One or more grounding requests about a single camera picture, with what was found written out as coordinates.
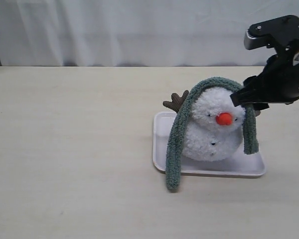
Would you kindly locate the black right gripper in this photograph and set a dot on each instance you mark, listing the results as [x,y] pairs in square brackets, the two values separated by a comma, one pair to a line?
[277,83]

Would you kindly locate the white plush snowman toy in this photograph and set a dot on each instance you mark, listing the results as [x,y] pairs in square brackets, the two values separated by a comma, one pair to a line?
[211,132]

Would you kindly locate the green knitted scarf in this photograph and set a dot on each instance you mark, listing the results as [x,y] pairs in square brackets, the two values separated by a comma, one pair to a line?
[174,149]

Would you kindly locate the white square tray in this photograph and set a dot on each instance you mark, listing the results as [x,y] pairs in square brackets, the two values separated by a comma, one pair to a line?
[237,166]

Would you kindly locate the white curtain backdrop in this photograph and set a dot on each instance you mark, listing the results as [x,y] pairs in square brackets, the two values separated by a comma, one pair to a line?
[114,33]

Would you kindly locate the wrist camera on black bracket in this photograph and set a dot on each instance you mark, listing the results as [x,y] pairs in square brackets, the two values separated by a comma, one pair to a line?
[281,32]

